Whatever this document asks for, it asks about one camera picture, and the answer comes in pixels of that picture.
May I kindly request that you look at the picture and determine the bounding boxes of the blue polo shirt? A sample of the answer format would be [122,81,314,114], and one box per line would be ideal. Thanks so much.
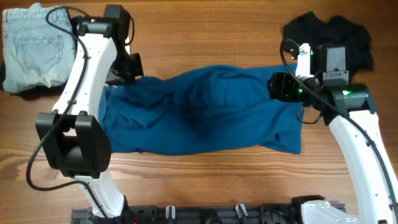
[98,65,303,155]

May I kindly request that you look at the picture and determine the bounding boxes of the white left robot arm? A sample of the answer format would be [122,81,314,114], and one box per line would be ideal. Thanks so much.
[35,5,144,223]

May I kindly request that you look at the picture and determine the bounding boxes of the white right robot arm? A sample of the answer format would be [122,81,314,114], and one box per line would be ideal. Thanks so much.
[268,42,397,223]

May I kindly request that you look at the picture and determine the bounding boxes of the crumpled black shirt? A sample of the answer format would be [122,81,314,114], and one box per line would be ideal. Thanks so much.
[283,11,373,74]

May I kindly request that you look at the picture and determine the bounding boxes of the folded light blue jeans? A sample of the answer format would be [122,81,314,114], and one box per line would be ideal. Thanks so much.
[2,3,76,93]

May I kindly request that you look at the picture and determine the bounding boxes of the folded black garment under jeans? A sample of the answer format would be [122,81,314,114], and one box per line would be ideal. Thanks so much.
[1,14,76,95]

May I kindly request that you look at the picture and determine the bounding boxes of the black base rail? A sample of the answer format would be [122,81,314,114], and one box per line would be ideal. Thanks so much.
[70,203,348,224]

